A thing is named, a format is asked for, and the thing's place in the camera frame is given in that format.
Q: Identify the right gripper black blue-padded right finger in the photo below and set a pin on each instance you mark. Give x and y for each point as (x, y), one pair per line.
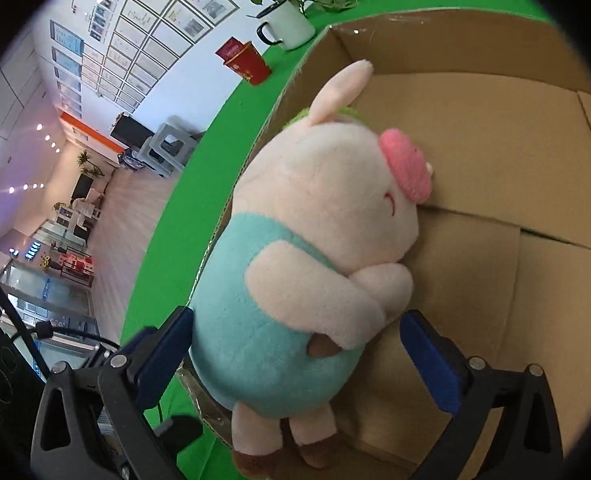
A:
(527, 441)

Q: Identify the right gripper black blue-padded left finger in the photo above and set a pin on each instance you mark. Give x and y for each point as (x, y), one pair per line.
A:
(91, 423)

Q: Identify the pink pig plush toy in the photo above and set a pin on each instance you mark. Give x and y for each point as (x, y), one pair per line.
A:
(307, 271)

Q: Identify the large open cardboard box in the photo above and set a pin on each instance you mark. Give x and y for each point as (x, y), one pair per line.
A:
(501, 108)

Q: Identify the grey plastic stool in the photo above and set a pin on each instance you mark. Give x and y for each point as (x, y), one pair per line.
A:
(169, 149)

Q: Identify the red gift box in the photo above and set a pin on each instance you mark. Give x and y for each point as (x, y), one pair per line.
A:
(243, 59)

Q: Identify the white enamel mug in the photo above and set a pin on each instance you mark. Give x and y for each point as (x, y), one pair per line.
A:
(283, 24)

